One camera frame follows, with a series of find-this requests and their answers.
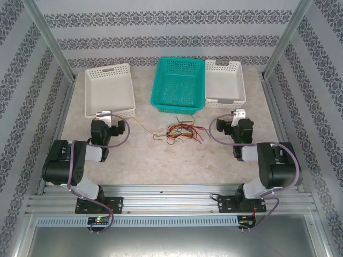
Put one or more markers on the large white plastic basket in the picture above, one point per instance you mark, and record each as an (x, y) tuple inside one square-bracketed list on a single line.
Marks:
[(110, 91)]

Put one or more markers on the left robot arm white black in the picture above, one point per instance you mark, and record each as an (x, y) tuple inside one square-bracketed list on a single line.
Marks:
[(61, 166)]

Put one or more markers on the grey metal panel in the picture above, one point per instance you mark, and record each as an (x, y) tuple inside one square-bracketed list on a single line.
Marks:
[(171, 241)]

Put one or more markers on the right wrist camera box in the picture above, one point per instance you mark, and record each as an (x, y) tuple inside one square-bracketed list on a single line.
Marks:
[(239, 113)]

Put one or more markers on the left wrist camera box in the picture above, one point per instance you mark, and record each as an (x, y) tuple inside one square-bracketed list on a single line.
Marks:
[(104, 115)]

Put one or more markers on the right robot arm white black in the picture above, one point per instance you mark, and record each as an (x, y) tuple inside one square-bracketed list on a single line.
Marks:
[(284, 171)]

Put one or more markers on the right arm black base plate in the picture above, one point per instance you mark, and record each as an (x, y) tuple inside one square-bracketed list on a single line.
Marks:
[(225, 204)]

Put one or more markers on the aluminium frame post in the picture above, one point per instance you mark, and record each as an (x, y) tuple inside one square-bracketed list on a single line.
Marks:
[(285, 40), (51, 40)]

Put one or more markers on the aluminium mounting rail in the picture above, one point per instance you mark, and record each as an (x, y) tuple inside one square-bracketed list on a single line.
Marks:
[(171, 200)]

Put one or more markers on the aluminium table side rail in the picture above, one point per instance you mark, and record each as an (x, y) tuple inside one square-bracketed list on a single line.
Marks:
[(282, 128), (58, 128)]

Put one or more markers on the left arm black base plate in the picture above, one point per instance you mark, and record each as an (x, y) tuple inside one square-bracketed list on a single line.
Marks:
[(118, 204)]

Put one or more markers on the teal plastic basket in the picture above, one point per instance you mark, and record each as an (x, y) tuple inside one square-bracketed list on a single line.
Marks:
[(177, 88)]

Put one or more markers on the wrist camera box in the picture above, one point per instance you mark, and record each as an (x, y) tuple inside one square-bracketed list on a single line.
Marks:
[(104, 115), (239, 113)]

